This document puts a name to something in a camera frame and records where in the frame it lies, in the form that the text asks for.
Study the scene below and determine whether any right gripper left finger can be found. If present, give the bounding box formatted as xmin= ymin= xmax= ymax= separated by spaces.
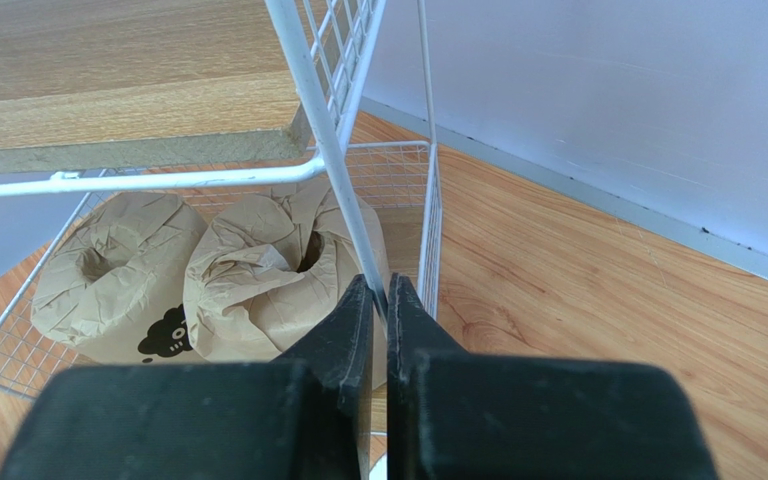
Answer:
xmin=0 ymin=276 xmax=374 ymax=479

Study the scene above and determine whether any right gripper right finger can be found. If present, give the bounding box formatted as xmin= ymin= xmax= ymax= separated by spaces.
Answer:
xmin=387 ymin=274 xmax=718 ymax=479

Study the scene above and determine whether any brown paper roll front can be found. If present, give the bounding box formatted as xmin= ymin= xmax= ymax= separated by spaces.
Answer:
xmin=183 ymin=178 xmax=362 ymax=362

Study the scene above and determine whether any brown paper roll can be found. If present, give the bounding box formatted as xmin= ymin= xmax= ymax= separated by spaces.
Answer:
xmin=183 ymin=178 xmax=362 ymax=362
xmin=30 ymin=192 xmax=207 ymax=365

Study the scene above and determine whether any white wire wooden shelf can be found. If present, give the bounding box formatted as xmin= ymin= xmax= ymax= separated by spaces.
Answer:
xmin=0 ymin=1 xmax=442 ymax=400

